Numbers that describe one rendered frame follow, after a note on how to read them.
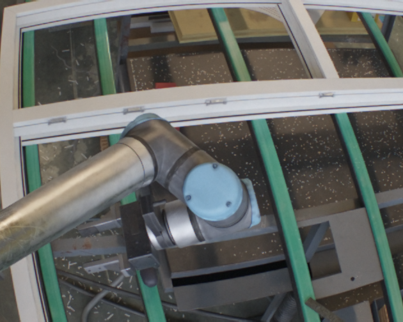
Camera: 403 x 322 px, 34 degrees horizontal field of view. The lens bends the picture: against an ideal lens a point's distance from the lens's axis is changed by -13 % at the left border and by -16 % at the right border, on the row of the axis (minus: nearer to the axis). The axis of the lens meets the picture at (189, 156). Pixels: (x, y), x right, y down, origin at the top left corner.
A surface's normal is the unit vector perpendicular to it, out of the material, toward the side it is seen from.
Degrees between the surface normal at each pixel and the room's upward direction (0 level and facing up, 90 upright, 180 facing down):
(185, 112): 90
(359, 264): 0
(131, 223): 23
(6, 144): 0
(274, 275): 0
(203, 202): 27
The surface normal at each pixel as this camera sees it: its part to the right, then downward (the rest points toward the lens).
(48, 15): 0.20, 0.81
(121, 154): 0.32, -0.68
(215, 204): -0.16, -0.21
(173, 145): 0.04, -0.51
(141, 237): -0.29, -0.56
